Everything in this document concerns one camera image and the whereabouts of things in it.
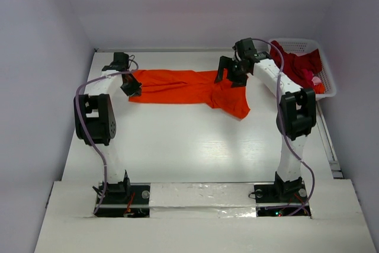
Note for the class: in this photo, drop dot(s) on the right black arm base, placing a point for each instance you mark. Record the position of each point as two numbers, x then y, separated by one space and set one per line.
269 203

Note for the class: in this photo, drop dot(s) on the orange t shirt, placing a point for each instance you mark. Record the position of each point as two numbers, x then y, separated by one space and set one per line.
191 87

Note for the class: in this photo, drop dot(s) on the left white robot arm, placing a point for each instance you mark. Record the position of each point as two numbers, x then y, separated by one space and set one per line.
95 121

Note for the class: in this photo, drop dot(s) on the dark red t shirt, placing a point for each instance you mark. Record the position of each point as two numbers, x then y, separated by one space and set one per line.
301 69

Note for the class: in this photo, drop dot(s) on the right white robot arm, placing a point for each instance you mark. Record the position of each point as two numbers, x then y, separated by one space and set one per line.
296 107

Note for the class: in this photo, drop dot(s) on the white plastic basket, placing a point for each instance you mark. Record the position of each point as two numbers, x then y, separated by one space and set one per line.
301 47

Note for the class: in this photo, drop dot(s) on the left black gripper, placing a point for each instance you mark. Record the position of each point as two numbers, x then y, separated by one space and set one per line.
135 90

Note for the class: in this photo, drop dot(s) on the small orange cloth in basket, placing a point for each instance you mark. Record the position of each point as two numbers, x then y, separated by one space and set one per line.
319 88

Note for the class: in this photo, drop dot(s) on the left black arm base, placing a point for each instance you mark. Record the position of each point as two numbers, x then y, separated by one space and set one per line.
116 203

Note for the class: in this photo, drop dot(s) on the pink cloth in basket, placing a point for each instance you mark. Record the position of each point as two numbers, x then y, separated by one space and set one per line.
314 78

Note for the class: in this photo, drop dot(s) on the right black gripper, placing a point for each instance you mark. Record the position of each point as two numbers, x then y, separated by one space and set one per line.
232 67

